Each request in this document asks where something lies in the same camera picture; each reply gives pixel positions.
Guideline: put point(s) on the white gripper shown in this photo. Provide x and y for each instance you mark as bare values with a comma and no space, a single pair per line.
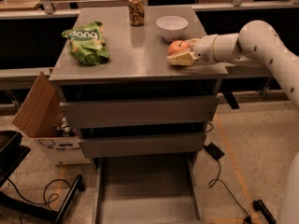
204,49

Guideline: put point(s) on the red apple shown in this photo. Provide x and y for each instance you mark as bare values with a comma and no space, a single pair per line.
177,46

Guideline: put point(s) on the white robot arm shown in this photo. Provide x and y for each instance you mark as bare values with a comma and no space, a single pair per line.
257,44

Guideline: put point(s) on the grey top drawer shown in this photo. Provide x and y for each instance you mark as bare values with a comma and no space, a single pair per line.
117,113

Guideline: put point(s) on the grey drawer cabinet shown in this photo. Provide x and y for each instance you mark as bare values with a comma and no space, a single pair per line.
136,69

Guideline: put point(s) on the grey middle drawer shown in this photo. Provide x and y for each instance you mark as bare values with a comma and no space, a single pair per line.
141,145

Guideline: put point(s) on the grey open bottom drawer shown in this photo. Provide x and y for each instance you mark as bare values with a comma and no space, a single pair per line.
152,189

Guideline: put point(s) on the white ceramic bowl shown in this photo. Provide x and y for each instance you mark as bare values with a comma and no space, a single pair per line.
171,28

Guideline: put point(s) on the patterned drink can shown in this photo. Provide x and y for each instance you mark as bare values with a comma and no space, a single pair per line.
136,12

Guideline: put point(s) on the green dang snack bag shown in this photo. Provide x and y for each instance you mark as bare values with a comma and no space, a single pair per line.
87,44

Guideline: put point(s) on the black power adapter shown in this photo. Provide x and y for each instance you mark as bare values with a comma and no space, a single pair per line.
215,152

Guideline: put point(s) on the brown cardboard box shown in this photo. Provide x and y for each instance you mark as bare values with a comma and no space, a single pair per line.
41,119

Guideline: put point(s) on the black floor bar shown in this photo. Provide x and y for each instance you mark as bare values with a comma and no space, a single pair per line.
260,206

